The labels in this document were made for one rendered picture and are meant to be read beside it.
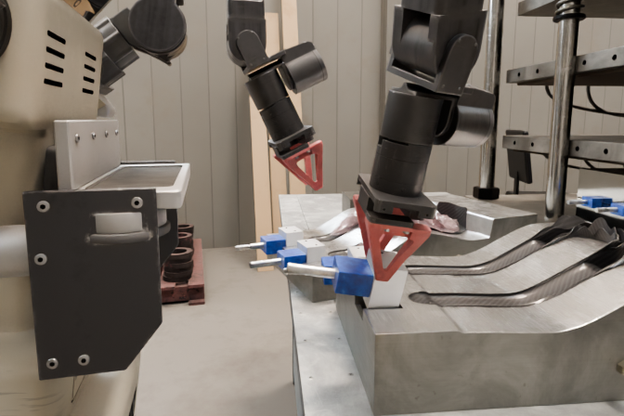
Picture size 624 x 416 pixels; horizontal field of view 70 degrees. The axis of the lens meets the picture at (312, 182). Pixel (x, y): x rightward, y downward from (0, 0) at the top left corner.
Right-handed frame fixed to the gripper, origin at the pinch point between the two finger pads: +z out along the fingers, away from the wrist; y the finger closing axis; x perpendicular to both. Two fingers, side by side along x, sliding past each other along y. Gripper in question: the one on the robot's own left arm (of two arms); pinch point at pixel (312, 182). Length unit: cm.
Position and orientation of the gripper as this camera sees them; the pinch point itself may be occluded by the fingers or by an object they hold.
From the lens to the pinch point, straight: 76.2
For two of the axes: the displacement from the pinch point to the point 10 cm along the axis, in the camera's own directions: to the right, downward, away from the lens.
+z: 4.3, 8.7, 2.3
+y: -2.5, -1.3, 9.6
